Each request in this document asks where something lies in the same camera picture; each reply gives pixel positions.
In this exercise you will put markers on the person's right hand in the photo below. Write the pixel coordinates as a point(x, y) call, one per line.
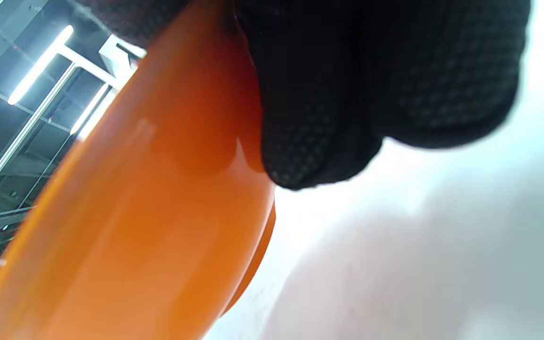
point(371, 71)

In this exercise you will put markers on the orange bowl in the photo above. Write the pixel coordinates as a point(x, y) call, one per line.
point(135, 212)

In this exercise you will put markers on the long ceiling light tube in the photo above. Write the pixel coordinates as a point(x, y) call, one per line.
point(90, 109)
point(40, 63)

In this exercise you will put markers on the white metal frame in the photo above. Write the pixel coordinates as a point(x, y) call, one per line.
point(88, 66)

